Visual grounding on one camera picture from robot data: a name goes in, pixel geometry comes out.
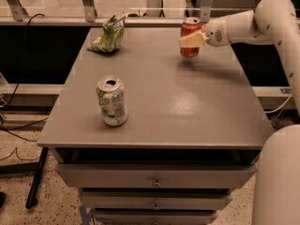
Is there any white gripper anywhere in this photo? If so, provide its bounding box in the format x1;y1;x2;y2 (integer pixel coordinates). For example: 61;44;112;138
179;16;231;48

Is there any red coke can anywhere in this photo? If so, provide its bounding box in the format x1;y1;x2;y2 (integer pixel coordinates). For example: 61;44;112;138
179;17;202;58

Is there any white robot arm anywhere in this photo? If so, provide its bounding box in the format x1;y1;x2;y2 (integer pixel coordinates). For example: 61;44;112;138
179;0;300;225

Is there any green jalapeno chip bag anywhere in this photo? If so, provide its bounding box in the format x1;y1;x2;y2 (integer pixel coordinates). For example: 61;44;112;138
87;15;126;53

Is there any white green soda can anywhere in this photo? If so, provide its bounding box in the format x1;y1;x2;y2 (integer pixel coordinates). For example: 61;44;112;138
97;75;128;127

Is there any grey drawer cabinet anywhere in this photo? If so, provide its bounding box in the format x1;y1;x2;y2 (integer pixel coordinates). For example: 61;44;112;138
37;27;276;225

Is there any middle grey drawer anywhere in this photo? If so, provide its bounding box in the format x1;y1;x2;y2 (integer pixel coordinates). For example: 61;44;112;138
79;190;233;210

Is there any grey drawer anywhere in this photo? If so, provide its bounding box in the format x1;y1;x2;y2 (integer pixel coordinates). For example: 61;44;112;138
57;164;256;188
94;210;218;225
79;190;233;210

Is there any top grey drawer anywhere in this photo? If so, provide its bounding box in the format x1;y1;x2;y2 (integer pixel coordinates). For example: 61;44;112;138
57;164;256;188

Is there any metal railing bar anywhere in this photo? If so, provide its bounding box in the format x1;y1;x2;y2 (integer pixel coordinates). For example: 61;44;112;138
0;16;184;27

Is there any bottom grey drawer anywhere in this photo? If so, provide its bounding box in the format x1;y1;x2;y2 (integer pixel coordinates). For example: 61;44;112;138
94;210;218;225

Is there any black floor stand leg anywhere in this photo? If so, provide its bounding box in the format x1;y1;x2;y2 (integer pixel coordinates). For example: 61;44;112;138
25;147;48;209

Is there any black cable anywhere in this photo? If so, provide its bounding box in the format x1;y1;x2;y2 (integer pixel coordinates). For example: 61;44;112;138
0;13;49;162

